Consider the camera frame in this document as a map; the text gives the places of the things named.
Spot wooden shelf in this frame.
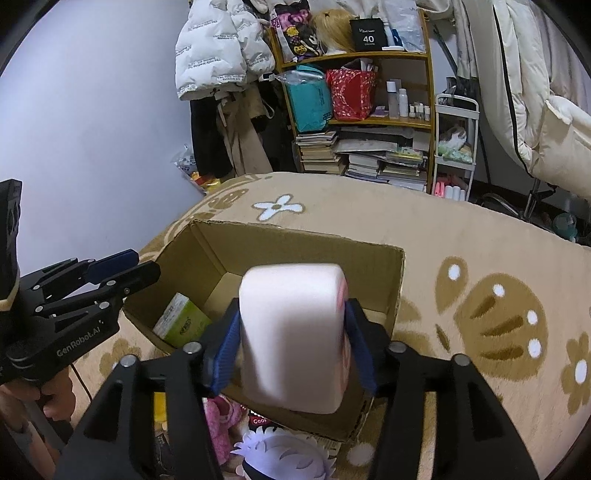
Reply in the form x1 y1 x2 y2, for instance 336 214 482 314
268 9 437 192

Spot pink bottles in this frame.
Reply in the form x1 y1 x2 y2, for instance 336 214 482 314
434 178 465 200

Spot clear bag of snacks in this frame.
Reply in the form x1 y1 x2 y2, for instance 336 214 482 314
173 145 222 192

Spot teal round object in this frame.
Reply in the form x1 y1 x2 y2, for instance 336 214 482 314
551 212 579 241

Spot blond wig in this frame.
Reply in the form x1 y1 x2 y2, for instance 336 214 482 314
310 8 356 56

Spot pink doll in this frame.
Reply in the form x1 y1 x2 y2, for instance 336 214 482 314
238 263 349 415

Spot cardboard box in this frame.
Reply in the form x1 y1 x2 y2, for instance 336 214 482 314
122 219 406 446

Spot white puffer jacket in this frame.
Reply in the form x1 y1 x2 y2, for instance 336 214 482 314
175 0 275 101

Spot colourful printed bag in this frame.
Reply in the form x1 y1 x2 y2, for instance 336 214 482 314
270 2 324 63

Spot black cable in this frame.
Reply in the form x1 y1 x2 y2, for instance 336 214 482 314
68 364 93 398

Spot stack of mixed books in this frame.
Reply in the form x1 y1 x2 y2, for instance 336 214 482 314
344 152 428 191

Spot teal bag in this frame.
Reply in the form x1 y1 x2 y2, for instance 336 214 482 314
284 65 333 133

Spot white plastic bag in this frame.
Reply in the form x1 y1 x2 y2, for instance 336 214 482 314
383 4 426 51

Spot stack of brown books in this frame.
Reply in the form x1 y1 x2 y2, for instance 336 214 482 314
295 130 347 175

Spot green tissue pack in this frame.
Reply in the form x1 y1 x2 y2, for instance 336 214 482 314
152 292 213 349

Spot pile of grey papers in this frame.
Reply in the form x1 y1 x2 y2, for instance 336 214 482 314
332 127 430 153

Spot black printed box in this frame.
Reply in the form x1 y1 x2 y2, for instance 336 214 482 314
349 17 386 51

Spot cream long down coat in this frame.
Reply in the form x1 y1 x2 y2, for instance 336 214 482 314
489 0 591 139

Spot beige flower-patterned blanket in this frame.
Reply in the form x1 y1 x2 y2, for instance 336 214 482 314
69 172 591 480

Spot white hanging garment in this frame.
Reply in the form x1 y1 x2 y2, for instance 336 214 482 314
450 0 495 88

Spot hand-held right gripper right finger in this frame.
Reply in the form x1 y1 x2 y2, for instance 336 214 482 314
344 298 541 480

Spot purple-haired doll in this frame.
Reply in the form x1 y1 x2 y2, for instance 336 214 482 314
231 425 342 480

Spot black hanging garment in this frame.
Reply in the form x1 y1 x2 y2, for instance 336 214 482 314
189 95 232 178

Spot red patterned gift bag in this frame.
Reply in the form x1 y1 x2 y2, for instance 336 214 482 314
326 65 377 121

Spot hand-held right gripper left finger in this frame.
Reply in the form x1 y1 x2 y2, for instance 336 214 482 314
53 298 243 480

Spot beige hanging garment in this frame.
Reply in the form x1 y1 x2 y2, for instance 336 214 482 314
217 88 273 178

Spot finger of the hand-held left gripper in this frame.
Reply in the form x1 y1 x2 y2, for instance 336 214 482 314
36 261 161 320
18 249 140 297

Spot pink plush toy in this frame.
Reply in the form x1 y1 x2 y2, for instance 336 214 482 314
203 394 250 467

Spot person's left hand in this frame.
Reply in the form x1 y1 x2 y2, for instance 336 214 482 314
0 376 77 437

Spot white rolling cart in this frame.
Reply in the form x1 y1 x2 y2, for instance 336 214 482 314
431 93 478 201

